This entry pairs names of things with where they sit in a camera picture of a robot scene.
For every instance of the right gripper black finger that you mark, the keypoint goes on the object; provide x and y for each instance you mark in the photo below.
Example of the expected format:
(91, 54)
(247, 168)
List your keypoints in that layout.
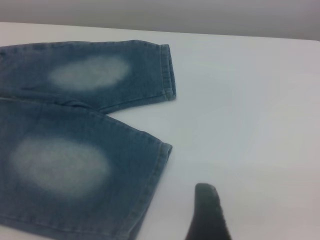
(207, 215)

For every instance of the blue denim jeans with print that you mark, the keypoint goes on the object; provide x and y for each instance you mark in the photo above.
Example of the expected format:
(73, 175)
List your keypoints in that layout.
(75, 155)

